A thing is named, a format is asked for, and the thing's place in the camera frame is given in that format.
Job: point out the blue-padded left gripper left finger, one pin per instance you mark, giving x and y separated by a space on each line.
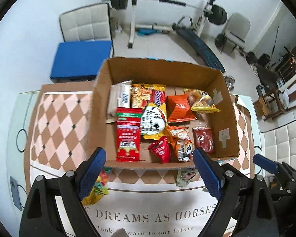
40 215

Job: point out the yellow candy bag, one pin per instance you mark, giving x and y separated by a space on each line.
99 189

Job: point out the white barbell rack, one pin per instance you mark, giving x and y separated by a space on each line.
162 14

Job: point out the white wafer packet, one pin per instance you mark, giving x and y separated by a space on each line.
119 98

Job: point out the small wooden stool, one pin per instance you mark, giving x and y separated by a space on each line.
269 106

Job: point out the yellow bread snack bag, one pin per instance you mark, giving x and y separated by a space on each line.
200 101

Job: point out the dark red snack packet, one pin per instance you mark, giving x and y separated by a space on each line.
203 138

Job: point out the chrome dumbbell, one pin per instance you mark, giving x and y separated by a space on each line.
230 81

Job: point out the orange panda snack packet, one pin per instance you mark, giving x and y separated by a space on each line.
181 143

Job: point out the grey folding chair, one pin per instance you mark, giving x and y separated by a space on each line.
237 29

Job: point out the cardboard box with blue print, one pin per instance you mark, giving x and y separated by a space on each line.
176 76

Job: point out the wooden chair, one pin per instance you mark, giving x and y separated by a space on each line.
287 98

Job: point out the white padded chair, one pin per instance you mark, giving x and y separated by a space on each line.
88 23
279 144

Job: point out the small red triangular packet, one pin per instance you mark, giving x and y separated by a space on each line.
161 149

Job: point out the blue smartphone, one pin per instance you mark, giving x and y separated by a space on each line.
15 193

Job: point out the white padded chair left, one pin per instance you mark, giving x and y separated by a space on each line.
88 23

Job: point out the white panda snack packet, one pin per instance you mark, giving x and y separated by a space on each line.
185 176

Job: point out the white padded chair right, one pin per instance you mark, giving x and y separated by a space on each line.
279 144

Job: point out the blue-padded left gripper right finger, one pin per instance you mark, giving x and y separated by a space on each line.
246 200

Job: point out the checkered brown table mat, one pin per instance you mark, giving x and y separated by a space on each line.
143 202

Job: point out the black dumbbell on floor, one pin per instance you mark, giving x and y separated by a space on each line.
221 41

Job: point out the blue seat cushion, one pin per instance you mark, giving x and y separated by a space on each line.
80 60

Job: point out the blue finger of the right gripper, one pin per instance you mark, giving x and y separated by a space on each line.
266 164

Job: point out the long red snack packet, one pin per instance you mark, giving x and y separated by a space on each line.
128 134

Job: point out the yellow red noodle packet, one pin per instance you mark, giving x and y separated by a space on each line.
152 100

